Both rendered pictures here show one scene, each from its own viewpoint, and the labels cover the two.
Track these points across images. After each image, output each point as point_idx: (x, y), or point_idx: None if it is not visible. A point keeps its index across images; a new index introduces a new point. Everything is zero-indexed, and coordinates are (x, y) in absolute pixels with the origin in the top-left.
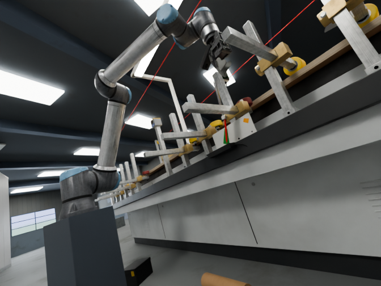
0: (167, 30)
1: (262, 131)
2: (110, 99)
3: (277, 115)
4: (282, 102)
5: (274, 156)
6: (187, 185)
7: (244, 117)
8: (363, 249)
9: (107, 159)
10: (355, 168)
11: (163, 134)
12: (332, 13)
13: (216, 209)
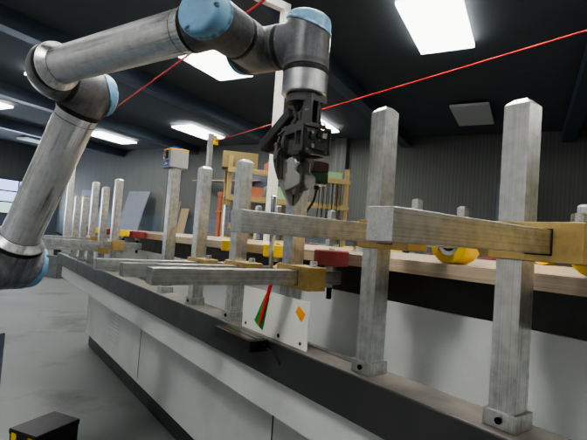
0: (198, 47)
1: (310, 363)
2: (61, 104)
3: (390, 311)
4: (362, 337)
5: (315, 415)
6: (183, 335)
7: (300, 305)
8: None
9: (23, 230)
10: None
11: (123, 268)
12: (497, 253)
13: (230, 397)
